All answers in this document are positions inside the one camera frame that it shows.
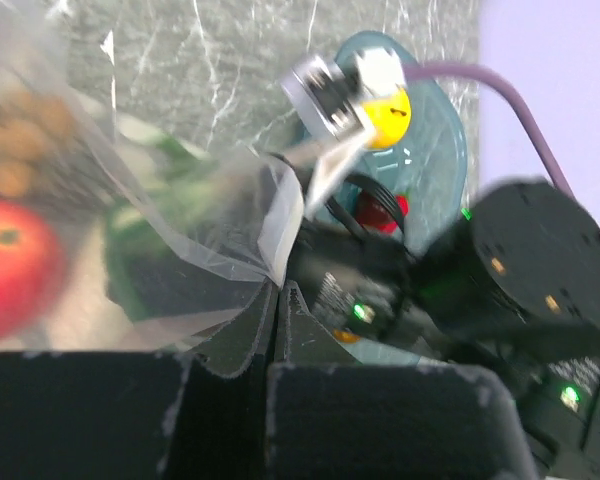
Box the orange toy tangerine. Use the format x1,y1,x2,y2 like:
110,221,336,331
332,329,361,344

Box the green toy long beans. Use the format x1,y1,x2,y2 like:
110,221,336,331
104,139,231,322

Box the clear polka dot zip bag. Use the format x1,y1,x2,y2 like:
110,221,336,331
0,1,304,351

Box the red toy apple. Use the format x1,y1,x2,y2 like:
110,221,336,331
0,199,67,340

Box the yellow toy lemon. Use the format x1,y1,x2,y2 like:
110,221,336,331
363,88,412,150

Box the red toy chili pepper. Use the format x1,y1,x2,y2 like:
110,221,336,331
354,192,398,234

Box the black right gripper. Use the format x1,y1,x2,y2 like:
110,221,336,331
287,180,600,479

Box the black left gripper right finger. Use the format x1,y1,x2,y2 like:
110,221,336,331
265,285,537,479

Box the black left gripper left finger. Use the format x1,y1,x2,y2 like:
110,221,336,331
0,284,278,479

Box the teal transparent plastic container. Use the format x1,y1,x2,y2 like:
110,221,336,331
294,30,469,366

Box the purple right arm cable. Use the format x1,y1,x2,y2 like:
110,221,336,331
402,60,577,201

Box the longan bunch toy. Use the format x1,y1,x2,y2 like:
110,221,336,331
0,89,77,199

